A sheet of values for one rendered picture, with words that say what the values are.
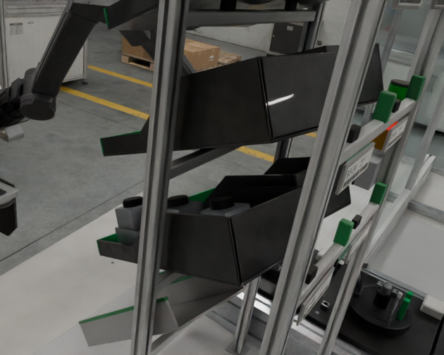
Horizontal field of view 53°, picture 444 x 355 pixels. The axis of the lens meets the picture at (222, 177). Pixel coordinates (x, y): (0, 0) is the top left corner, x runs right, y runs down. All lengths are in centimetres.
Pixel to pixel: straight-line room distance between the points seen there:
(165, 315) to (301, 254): 24
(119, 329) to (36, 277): 50
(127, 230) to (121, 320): 13
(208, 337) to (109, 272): 31
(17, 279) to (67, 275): 11
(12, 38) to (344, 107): 466
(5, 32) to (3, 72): 38
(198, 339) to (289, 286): 62
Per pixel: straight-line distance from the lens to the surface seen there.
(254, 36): 962
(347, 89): 34
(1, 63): 495
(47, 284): 115
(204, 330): 105
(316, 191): 37
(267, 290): 101
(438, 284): 145
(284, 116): 41
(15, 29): 493
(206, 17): 46
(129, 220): 64
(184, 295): 77
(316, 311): 100
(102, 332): 76
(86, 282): 115
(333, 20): 909
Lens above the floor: 160
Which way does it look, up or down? 26 degrees down
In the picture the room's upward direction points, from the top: 10 degrees clockwise
